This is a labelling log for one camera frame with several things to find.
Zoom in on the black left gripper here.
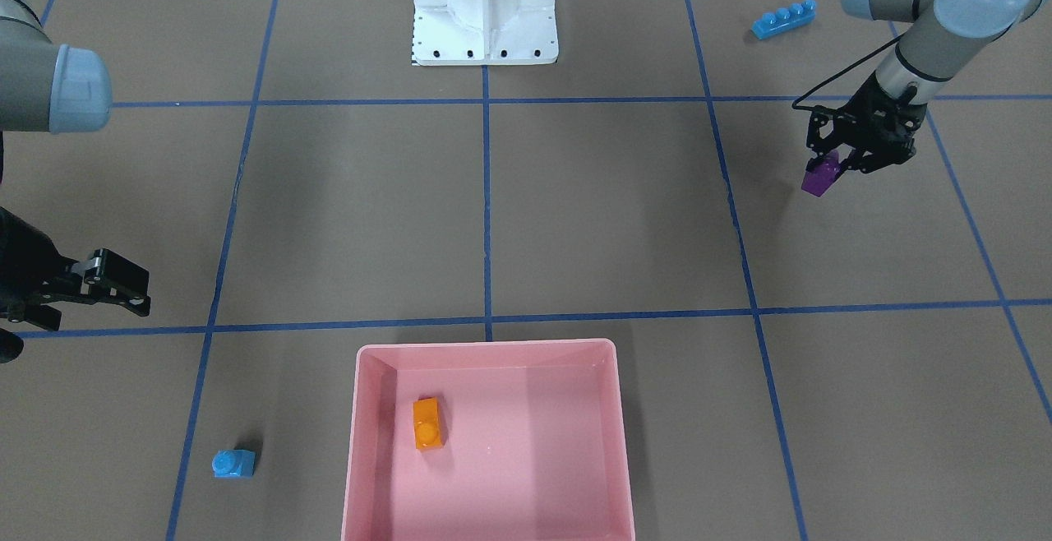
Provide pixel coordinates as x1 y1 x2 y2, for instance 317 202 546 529
805 81 927 175

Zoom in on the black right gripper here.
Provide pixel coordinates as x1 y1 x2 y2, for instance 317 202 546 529
1 209 153 330

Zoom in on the purple toy block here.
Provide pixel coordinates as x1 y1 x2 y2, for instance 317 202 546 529
801 149 842 197

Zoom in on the small blue toy block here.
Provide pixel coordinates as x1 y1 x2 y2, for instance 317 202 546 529
211 450 256 479

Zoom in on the orange toy block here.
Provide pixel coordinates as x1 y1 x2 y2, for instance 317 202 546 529
411 396 445 450

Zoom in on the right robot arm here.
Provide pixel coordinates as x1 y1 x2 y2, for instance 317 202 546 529
1 0 153 332

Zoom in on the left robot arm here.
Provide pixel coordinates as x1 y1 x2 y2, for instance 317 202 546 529
805 0 1050 182

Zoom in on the pink plastic box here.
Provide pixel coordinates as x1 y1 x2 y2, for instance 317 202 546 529
341 339 636 540

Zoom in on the long blue toy block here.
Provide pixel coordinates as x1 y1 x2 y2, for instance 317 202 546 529
750 0 818 40

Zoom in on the white camera stand base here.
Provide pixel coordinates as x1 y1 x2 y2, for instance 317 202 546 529
411 0 560 67

